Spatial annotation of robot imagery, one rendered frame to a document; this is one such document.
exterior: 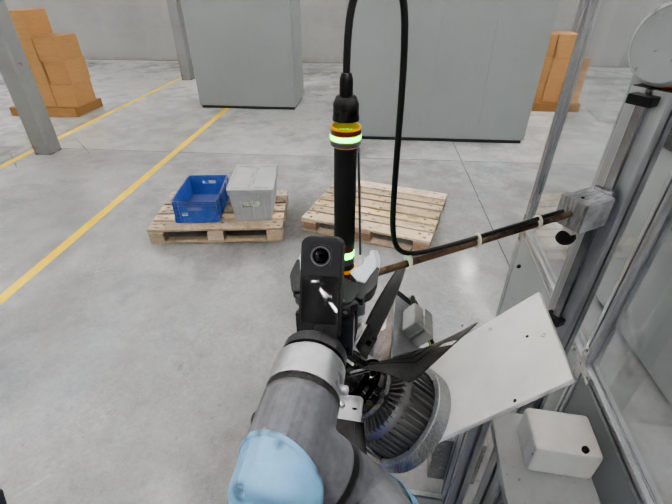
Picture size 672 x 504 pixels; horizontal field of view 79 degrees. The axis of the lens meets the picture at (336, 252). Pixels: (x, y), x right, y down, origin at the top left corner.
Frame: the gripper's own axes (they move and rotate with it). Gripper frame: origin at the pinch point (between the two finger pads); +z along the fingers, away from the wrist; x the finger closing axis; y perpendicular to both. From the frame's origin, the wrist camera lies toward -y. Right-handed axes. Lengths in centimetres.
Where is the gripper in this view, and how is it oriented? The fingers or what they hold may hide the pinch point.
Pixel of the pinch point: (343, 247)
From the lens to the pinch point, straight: 58.9
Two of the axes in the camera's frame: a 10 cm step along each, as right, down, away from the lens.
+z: 1.8, -5.4, 8.2
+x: 9.8, 1.0, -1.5
